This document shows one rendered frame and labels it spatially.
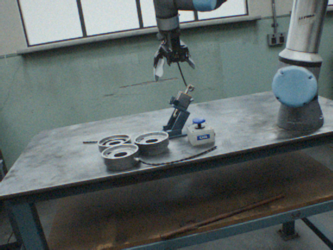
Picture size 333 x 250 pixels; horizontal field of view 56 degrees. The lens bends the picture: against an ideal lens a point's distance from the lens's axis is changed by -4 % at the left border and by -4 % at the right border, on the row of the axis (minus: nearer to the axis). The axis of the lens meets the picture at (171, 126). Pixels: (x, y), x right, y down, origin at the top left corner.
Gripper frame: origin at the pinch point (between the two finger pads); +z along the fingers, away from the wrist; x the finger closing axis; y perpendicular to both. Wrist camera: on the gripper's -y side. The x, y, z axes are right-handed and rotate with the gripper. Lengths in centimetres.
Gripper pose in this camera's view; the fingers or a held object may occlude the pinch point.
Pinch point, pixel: (174, 74)
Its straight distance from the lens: 120.4
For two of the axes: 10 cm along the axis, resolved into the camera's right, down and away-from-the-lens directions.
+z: 1.4, 7.3, 6.7
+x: 9.1, -3.5, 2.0
